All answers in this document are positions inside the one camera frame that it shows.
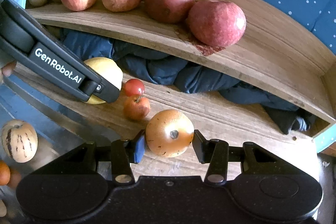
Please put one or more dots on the orange yellow round fruit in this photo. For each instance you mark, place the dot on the orange yellow round fruit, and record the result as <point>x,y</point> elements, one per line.
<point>169,133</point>

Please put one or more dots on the dark blue cloth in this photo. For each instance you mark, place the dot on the dark blue cloth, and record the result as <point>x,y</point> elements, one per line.
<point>164,69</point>

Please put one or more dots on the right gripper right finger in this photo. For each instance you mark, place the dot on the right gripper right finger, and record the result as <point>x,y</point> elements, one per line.
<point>217,153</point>

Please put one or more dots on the small orange tangerine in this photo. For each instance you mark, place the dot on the small orange tangerine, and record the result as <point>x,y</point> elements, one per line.
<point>4,173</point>

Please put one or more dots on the wooden curved shelf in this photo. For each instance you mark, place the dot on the wooden curved shelf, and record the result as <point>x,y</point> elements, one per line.
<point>276,53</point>

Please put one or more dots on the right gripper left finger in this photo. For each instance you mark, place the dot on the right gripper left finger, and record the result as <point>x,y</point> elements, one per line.
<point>114,158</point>

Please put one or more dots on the yellow lemon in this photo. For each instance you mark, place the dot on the yellow lemon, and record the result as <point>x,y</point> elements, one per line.
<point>109,74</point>

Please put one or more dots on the person hand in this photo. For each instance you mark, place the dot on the person hand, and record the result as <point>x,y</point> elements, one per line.
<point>7,70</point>

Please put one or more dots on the small brown longan left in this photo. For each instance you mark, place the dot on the small brown longan left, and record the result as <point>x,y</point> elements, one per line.
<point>3,209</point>

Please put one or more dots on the steel metal tray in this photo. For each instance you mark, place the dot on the steel metal tray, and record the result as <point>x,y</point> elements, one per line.
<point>59,129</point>

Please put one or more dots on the striped cream pepino melon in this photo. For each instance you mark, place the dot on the striped cream pepino melon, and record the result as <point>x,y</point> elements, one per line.
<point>19,140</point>

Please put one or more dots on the small orange persimmon fruit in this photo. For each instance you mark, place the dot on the small orange persimmon fruit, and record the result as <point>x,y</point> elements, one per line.
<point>136,107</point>

